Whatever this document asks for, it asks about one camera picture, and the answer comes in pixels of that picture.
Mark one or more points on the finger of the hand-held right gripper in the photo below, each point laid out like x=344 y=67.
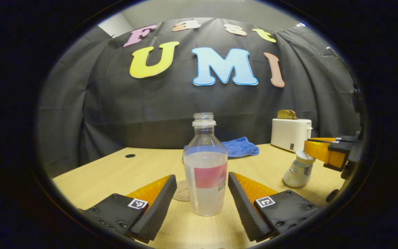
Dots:
x=323 y=154
x=344 y=139

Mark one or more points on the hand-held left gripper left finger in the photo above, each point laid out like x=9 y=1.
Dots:
x=159 y=211

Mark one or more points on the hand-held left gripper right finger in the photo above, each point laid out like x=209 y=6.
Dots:
x=245 y=211

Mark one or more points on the white teacup lid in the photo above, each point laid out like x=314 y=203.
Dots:
x=304 y=158

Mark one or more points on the round beige coaster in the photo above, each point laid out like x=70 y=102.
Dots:
x=182 y=192

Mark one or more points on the white blue-flowered teacup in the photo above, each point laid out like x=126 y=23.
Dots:
x=295 y=176

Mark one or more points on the clear plastic water bottle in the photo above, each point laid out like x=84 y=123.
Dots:
x=206 y=200

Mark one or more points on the white toaster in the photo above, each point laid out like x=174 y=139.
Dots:
x=288 y=135

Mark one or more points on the brown toast slice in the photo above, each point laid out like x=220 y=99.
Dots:
x=282 y=114
x=294 y=115

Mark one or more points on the blue folded towel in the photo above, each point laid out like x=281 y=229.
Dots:
x=242 y=148

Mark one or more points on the black backdrop cloth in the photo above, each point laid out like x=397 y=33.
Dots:
x=116 y=103

